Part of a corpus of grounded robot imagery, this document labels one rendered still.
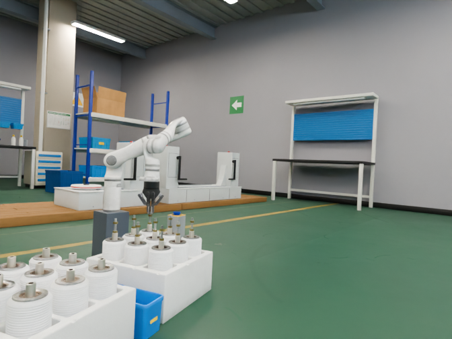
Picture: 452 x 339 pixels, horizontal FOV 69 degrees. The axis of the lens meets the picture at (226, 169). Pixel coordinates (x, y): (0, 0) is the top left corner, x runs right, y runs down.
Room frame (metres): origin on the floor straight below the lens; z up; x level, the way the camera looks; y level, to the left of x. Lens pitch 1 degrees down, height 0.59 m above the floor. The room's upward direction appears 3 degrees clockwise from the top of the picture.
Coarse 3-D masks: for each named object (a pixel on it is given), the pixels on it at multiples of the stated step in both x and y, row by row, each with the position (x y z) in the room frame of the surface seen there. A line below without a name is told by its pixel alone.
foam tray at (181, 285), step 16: (96, 256) 1.36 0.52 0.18; (208, 256) 1.49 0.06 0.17; (128, 272) 1.25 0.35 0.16; (144, 272) 1.22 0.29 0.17; (160, 272) 1.20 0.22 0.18; (176, 272) 1.25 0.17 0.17; (192, 272) 1.36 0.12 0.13; (208, 272) 1.49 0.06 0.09; (144, 288) 1.21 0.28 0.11; (160, 288) 1.19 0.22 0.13; (176, 288) 1.25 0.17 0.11; (192, 288) 1.37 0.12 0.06; (208, 288) 1.50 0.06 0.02; (176, 304) 1.26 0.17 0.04; (160, 320) 1.18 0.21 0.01
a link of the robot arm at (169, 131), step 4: (176, 120) 1.80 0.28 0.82; (180, 120) 1.81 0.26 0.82; (184, 120) 1.83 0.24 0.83; (172, 124) 1.75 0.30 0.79; (176, 124) 1.77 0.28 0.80; (180, 124) 1.81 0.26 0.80; (168, 128) 1.72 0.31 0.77; (172, 128) 1.73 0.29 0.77; (164, 132) 1.67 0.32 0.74; (168, 132) 1.69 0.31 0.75; (172, 132) 1.71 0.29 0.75; (168, 136) 1.67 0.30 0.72; (172, 136) 1.70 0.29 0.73
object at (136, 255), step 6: (126, 246) 1.30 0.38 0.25; (132, 246) 1.29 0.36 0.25; (138, 246) 1.29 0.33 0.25; (144, 246) 1.30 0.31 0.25; (126, 252) 1.29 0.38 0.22; (132, 252) 1.28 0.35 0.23; (138, 252) 1.28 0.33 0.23; (144, 252) 1.30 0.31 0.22; (126, 258) 1.29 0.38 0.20; (132, 258) 1.28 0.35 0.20; (138, 258) 1.28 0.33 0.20; (144, 258) 1.30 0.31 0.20; (132, 264) 1.28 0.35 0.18; (138, 264) 1.28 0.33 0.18
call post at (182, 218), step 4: (168, 216) 1.71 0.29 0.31; (172, 216) 1.70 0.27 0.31; (184, 216) 1.74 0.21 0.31; (168, 220) 1.71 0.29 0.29; (172, 220) 1.70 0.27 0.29; (176, 220) 1.69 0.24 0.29; (180, 220) 1.70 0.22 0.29; (184, 220) 1.74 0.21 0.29; (168, 224) 1.71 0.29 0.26; (172, 224) 1.70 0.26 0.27; (180, 224) 1.70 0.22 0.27; (184, 224) 1.74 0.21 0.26; (172, 228) 1.70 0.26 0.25; (176, 228) 1.69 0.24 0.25; (180, 228) 1.70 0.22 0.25; (184, 228) 1.74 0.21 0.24; (180, 232) 1.71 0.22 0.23; (184, 232) 1.74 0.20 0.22; (180, 236) 1.71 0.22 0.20
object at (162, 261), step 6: (150, 252) 1.25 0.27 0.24; (156, 252) 1.23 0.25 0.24; (162, 252) 1.24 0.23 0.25; (168, 252) 1.25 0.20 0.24; (150, 258) 1.24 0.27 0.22; (156, 258) 1.23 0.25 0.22; (162, 258) 1.23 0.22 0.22; (168, 258) 1.25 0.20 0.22; (150, 264) 1.24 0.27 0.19; (156, 264) 1.23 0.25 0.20; (162, 264) 1.23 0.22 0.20; (168, 264) 1.25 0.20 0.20; (162, 270) 1.24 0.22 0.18
